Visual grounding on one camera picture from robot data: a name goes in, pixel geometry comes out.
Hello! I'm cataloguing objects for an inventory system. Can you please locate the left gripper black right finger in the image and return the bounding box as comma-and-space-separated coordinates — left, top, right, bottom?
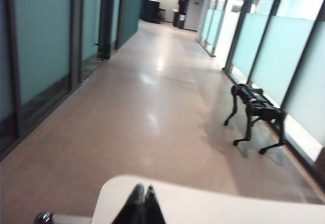
142, 184, 166, 224

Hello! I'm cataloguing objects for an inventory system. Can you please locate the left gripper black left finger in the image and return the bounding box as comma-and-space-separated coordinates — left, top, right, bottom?
119, 183, 146, 224

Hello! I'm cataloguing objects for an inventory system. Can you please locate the black remote control with joysticks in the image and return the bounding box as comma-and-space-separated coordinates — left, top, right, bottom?
34, 211, 55, 224

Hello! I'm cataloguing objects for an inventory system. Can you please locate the black quadruped robot dog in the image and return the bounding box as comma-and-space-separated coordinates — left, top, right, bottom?
223, 83, 289, 155

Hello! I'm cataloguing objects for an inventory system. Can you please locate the dark counter with white top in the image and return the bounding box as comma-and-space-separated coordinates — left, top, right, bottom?
139, 0, 161, 24

